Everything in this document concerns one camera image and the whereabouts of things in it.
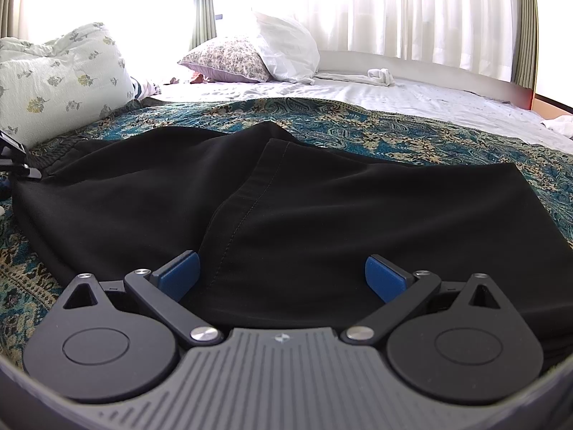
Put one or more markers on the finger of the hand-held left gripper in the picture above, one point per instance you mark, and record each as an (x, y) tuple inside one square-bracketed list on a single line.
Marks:
[(15, 145)]

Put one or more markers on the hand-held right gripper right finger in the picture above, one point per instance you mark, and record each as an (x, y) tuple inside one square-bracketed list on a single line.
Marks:
[(385, 275)]

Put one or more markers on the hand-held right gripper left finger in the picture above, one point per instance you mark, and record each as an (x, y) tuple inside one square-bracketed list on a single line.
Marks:
[(179, 273)]

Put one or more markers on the black pants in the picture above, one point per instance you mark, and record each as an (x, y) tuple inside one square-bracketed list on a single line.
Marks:
[(313, 224)]

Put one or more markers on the floral white pillow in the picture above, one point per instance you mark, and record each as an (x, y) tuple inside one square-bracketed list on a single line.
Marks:
[(58, 80)]

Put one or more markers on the striped cloth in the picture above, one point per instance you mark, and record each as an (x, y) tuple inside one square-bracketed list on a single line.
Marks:
[(145, 87)]

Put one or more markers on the green curtain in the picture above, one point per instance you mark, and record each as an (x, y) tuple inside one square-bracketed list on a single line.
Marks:
[(527, 31), (9, 0), (205, 4)]

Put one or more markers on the teal paisley blanket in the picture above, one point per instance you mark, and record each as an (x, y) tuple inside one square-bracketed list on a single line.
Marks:
[(380, 127)]

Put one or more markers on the white bed sheet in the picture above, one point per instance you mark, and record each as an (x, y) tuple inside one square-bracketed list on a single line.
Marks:
[(403, 98)]

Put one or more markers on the rolled white towel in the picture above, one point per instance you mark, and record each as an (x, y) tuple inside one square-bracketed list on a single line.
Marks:
[(380, 76)]

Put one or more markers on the floral patterned pillow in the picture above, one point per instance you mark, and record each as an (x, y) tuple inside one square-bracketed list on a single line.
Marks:
[(228, 58)]

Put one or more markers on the crumpled white cloth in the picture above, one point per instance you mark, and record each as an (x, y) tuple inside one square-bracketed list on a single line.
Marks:
[(559, 126)]

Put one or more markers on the white sheer curtain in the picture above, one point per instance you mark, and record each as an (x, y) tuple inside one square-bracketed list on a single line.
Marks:
[(380, 9)]

